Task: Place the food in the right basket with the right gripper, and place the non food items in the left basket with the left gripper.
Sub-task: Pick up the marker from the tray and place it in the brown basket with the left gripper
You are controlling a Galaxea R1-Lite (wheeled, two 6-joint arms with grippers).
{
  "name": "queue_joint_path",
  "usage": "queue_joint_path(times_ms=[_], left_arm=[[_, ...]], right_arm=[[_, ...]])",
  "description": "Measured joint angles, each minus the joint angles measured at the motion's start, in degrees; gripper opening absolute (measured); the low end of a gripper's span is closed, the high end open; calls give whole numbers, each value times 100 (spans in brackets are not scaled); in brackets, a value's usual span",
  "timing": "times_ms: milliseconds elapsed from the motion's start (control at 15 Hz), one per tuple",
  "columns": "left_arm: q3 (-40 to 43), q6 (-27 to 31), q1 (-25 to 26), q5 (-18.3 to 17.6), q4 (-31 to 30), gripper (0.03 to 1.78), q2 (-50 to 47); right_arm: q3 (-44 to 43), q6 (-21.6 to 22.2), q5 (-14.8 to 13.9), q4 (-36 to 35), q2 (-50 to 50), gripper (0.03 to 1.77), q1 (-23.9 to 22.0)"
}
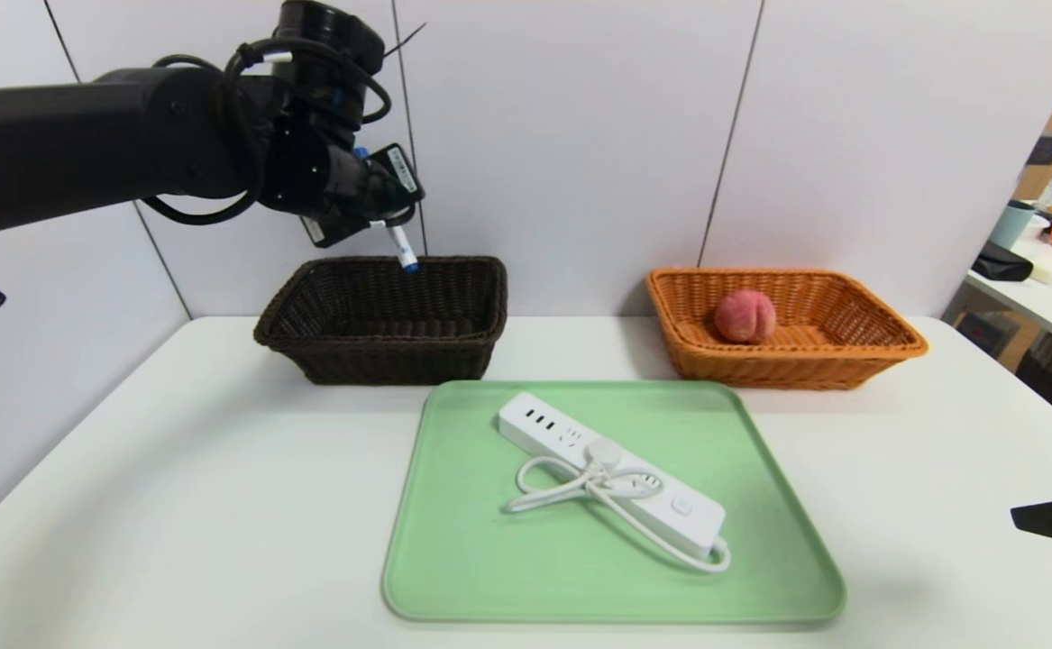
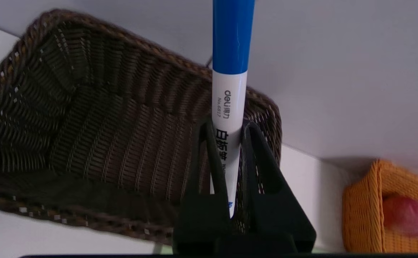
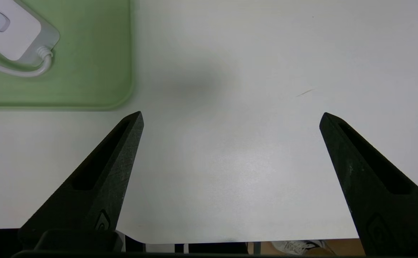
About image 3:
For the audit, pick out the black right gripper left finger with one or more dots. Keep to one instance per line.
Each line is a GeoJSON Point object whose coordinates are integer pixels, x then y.
{"type": "Point", "coordinates": [101, 193]}

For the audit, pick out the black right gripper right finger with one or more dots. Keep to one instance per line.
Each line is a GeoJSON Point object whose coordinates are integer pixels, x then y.
{"type": "Point", "coordinates": [391, 215]}

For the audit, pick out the white sneaker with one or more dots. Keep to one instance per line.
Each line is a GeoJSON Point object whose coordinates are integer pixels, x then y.
{"type": "Point", "coordinates": [298, 247]}

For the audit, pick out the light green plastic tray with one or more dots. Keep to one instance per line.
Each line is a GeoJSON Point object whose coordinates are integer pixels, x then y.
{"type": "Point", "coordinates": [94, 64]}

